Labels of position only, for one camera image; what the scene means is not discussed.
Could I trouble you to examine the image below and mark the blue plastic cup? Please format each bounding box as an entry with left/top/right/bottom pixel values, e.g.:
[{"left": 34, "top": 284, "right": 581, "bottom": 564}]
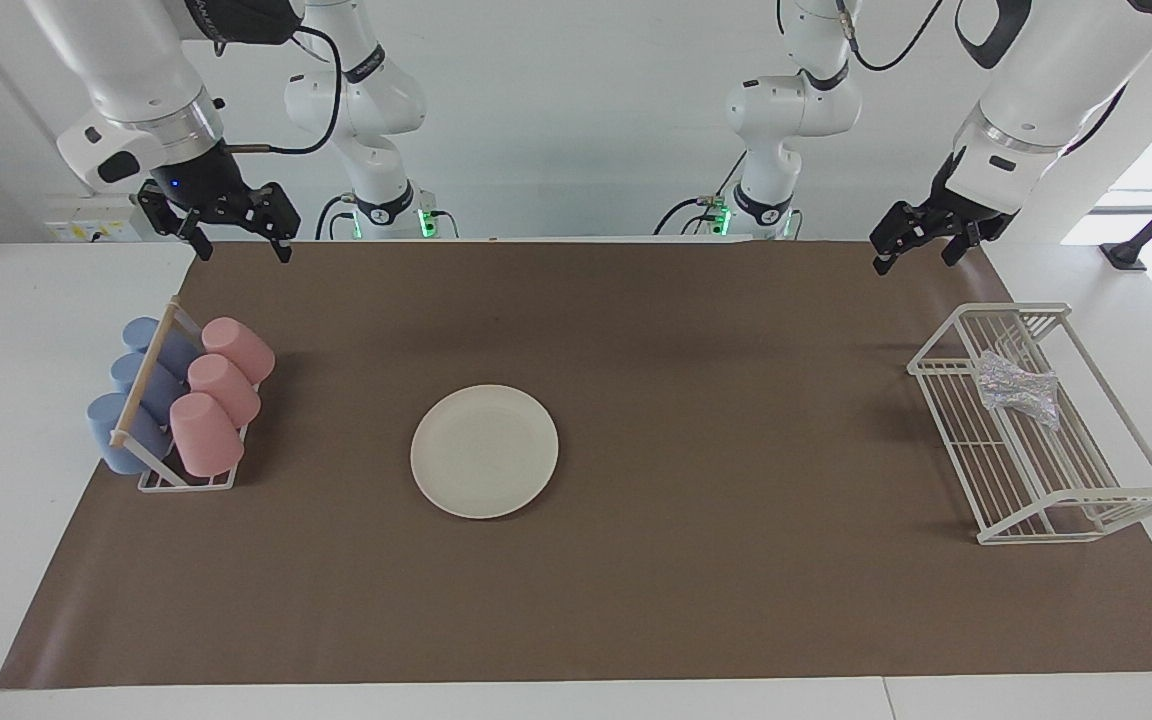
[
  {"left": 86, "top": 392, "right": 175, "bottom": 475},
  {"left": 122, "top": 317, "right": 202, "bottom": 379},
  {"left": 110, "top": 352, "right": 187, "bottom": 423}
]

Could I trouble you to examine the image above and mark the white wire dish rack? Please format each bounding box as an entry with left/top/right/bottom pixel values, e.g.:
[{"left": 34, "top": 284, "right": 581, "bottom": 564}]
[{"left": 907, "top": 303, "right": 1152, "bottom": 546}]

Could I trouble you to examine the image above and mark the white wall outlet box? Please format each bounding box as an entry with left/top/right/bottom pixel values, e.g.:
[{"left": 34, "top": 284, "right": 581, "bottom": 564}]
[{"left": 44, "top": 195, "right": 142, "bottom": 243}]

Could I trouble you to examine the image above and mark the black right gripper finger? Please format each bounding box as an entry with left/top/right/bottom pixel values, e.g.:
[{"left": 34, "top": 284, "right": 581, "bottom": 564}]
[
  {"left": 139, "top": 180, "right": 214, "bottom": 263},
  {"left": 241, "top": 182, "right": 299, "bottom": 264}
]

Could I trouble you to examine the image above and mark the cream round plate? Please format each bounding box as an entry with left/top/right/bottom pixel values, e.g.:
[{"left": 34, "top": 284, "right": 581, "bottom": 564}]
[{"left": 410, "top": 384, "right": 560, "bottom": 520}]

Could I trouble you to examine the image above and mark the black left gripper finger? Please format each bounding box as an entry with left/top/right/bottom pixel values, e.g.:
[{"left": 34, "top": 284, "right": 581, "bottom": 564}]
[
  {"left": 871, "top": 203, "right": 942, "bottom": 276},
  {"left": 941, "top": 222, "right": 984, "bottom": 267}
]

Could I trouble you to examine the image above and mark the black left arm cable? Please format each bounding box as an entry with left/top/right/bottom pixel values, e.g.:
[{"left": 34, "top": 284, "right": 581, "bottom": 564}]
[{"left": 836, "top": 0, "right": 1132, "bottom": 156}]

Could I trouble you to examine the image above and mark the white cup rack wooden handle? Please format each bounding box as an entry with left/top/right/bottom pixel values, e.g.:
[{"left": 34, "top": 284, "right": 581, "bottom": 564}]
[{"left": 110, "top": 296, "right": 257, "bottom": 493}]

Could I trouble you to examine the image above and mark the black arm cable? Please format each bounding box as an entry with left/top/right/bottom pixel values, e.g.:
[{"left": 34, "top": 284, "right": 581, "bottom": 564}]
[
  {"left": 836, "top": 0, "right": 1132, "bottom": 156},
  {"left": 206, "top": 25, "right": 347, "bottom": 157}
]

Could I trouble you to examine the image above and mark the clear plastic wrapper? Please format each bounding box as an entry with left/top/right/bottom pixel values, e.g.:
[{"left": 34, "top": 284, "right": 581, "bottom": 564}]
[{"left": 976, "top": 350, "right": 1062, "bottom": 432}]

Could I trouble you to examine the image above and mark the pink plastic cup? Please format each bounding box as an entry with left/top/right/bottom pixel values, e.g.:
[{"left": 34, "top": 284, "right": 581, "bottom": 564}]
[
  {"left": 201, "top": 317, "right": 276, "bottom": 386},
  {"left": 169, "top": 392, "right": 245, "bottom": 478},
  {"left": 187, "top": 354, "right": 262, "bottom": 429}
]

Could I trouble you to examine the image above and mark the brown table mat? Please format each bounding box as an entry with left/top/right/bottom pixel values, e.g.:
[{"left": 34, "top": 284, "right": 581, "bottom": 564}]
[{"left": 0, "top": 240, "right": 1152, "bottom": 691}]

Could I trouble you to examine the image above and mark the black base cable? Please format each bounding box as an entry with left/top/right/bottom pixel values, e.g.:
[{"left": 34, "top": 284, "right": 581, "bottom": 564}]
[
  {"left": 314, "top": 193, "right": 357, "bottom": 241},
  {"left": 653, "top": 152, "right": 749, "bottom": 237}
]

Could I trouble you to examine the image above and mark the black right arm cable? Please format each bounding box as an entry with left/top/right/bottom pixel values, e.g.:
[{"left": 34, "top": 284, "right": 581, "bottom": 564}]
[{"left": 206, "top": 25, "right": 347, "bottom": 157}]

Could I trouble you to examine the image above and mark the black right base cable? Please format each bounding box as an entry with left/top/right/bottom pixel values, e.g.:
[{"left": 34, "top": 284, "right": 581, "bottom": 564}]
[{"left": 314, "top": 193, "right": 357, "bottom": 241}]

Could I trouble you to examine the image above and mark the black left base cable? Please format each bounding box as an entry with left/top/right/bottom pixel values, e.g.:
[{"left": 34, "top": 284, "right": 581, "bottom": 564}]
[{"left": 653, "top": 152, "right": 749, "bottom": 237}]

